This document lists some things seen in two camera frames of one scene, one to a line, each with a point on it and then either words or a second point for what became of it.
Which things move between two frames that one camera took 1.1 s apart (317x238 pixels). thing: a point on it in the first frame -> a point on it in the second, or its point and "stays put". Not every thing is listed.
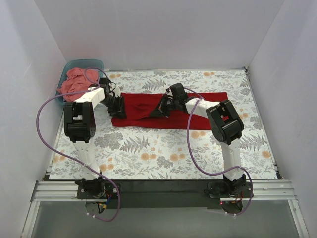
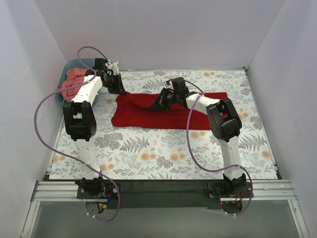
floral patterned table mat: (127, 153) stays put
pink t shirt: (78, 80) stays put
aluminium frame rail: (45, 191) stays put
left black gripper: (116, 105) -> (115, 85)
